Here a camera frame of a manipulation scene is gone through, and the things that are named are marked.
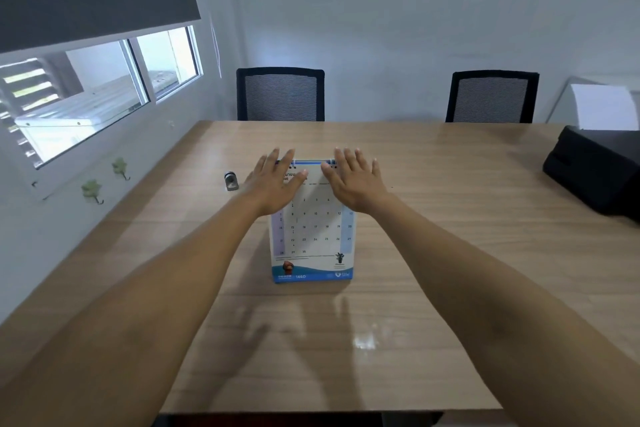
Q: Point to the person's left forearm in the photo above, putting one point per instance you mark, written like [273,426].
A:
[150,306]

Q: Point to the green leaf wall hook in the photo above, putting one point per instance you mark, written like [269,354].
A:
[92,190]
[120,167]

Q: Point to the white desk calendar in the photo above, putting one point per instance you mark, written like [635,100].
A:
[315,241]

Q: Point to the person's left hand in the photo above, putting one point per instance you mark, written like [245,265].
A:
[270,186]

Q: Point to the person's right forearm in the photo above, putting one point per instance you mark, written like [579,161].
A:
[480,301]

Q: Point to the person's left thumb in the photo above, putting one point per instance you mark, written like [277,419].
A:
[297,182]

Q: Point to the black mesh office chair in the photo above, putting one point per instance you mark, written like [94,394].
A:
[280,96]
[492,99]

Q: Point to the white paper sheet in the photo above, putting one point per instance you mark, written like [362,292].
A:
[605,106]

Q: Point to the white sliding window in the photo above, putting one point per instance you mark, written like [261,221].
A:
[75,96]

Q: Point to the person's right thumb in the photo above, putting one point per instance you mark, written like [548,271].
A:
[328,173]

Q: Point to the black printer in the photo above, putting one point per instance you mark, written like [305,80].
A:
[595,166]

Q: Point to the small black silver stamp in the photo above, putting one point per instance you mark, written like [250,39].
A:
[231,181]

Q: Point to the person's right hand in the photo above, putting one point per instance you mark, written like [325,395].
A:
[357,186]

